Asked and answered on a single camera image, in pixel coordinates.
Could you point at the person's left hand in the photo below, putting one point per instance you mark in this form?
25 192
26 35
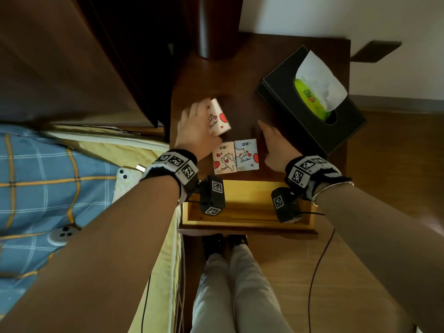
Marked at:
194 135

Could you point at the person's right hand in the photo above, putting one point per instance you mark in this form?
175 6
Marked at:
279 152

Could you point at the blue cartoon tissue pack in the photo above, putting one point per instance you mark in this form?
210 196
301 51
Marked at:
247 154

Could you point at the pink cartoon tissue pack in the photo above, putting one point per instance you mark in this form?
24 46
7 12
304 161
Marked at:
223 159

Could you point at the black tissue box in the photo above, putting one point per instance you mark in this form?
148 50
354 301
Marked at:
288 97

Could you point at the light wooden drawer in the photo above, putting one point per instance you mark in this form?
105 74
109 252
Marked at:
248 201

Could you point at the green tissue pack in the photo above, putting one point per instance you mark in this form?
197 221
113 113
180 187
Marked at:
307 97

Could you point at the white tissue sheet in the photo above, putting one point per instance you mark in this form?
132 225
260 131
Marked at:
319 79

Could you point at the person's right forearm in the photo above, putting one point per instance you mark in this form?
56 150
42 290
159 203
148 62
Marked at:
381 239

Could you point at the person's left forearm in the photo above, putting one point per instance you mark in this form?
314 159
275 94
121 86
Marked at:
104 256

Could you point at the person's right leg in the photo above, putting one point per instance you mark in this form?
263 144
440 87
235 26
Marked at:
256 294

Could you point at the person's leg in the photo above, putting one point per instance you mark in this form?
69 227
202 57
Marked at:
256 294
211 298

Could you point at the person's left leg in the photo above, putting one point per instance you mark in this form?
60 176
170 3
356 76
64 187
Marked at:
211 298

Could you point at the black white marker wristband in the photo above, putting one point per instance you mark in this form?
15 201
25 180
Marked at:
177 162
305 169

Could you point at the small grey plug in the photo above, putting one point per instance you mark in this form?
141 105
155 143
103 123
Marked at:
141 168

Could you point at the white phone with pink case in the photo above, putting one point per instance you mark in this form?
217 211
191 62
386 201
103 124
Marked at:
123 180

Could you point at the yellow bed sheet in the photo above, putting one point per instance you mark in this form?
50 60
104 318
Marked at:
104 152

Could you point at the black right shoe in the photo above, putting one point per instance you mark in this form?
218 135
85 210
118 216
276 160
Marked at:
237 240

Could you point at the black shoe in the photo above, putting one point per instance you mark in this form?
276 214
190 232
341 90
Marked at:
212 244
237 240

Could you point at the black left shoe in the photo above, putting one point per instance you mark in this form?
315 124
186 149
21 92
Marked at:
212 244

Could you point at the grey baseboard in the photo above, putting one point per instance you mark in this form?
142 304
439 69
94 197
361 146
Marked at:
399 103

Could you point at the dark wooden headboard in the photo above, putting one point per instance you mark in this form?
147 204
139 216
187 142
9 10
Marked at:
69 65

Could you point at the white handheld controller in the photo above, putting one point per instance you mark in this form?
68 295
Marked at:
64 234

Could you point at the blue plaid blanket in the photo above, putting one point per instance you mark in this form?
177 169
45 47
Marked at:
34 190

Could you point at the dark wooden post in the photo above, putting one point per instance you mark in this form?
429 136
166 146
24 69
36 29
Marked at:
218 27

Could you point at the black wall socket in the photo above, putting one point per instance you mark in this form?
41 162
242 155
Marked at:
374 51

